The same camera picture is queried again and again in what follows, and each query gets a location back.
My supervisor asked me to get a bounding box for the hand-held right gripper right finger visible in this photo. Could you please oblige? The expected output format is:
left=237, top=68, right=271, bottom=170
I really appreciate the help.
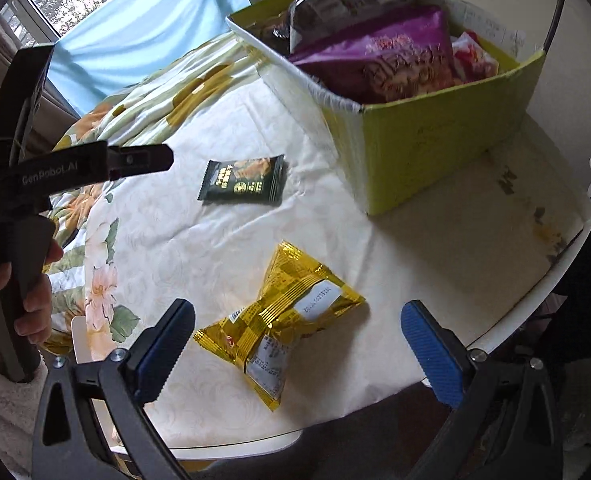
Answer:
left=400, top=300, right=563, bottom=480

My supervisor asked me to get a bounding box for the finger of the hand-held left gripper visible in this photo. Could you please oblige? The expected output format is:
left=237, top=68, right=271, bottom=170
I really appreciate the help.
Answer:
left=106, top=143, right=174, bottom=181

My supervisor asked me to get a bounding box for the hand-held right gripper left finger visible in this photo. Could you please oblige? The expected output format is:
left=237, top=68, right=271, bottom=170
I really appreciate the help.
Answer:
left=31, top=298, right=196, bottom=480

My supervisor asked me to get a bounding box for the gold snack packet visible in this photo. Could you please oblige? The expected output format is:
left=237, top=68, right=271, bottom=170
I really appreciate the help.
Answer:
left=194, top=241, right=366, bottom=412

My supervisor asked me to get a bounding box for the yellow-green cardboard box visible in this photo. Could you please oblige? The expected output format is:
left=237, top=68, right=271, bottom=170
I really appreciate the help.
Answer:
left=225, top=0, right=546, bottom=217

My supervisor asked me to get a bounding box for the dark grey-purple snack packet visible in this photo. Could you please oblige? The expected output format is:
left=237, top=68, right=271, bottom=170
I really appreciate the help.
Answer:
left=262, top=0, right=413, bottom=56

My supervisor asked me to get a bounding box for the large purple snack packet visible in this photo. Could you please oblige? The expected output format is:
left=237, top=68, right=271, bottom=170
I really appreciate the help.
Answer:
left=290, top=5, right=463, bottom=106

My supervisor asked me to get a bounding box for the person's left forearm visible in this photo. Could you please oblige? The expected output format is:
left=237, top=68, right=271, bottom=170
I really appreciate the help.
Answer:
left=0, top=355, right=51, bottom=477

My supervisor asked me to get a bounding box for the person's left hand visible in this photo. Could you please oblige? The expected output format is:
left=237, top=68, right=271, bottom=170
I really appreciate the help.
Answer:
left=0, top=239, right=64, bottom=376

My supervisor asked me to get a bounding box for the floral striped blanket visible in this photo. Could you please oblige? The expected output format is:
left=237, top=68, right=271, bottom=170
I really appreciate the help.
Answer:
left=40, top=30, right=271, bottom=356

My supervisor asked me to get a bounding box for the light wooden stick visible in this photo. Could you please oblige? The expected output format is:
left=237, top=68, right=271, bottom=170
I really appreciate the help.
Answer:
left=72, top=314, right=93, bottom=363

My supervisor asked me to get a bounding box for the small black snack packet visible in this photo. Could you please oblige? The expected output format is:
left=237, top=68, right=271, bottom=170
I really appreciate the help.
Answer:
left=198, top=154, right=286, bottom=206

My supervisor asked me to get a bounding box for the light blue window cloth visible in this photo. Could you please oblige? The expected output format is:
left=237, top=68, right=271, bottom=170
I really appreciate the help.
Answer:
left=45, top=0, right=251, bottom=116

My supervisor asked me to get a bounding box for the dark cloth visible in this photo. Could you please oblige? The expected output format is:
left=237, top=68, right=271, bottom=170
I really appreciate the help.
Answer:
left=540, top=210, right=591, bottom=376

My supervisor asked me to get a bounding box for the pink red snack packet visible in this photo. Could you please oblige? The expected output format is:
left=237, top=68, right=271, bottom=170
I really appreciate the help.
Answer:
left=450, top=30, right=500, bottom=85

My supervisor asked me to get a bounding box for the dark metal tube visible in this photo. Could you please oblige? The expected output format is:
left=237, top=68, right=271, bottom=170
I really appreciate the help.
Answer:
left=548, top=0, right=569, bottom=53

